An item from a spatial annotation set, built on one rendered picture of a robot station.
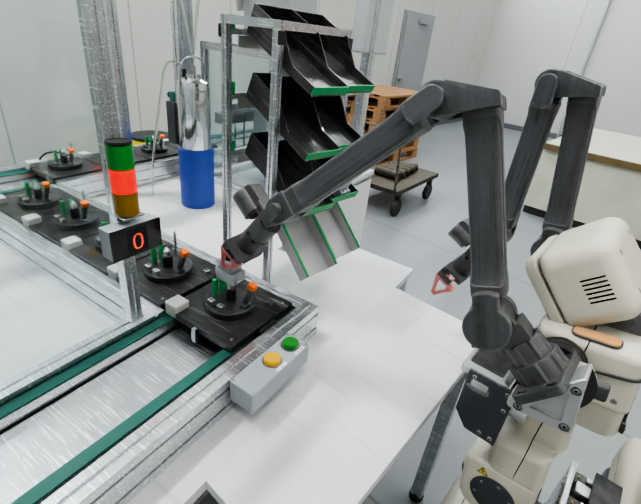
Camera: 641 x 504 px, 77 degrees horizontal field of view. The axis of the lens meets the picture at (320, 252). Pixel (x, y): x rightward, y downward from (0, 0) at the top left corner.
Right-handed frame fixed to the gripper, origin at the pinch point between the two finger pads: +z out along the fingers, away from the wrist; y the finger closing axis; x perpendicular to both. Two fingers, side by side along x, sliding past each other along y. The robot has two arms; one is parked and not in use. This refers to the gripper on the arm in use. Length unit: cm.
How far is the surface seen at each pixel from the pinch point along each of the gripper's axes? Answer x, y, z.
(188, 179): -54, -53, 56
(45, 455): 14, 50, 14
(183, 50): -108, -79, 35
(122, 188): -21.3, 20.6, -11.0
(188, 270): -7.5, -2.3, 20.7
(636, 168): 114, -443, -54
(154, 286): -8.4, 7.5, 24.0
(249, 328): 16.8, 4.1, 3.9
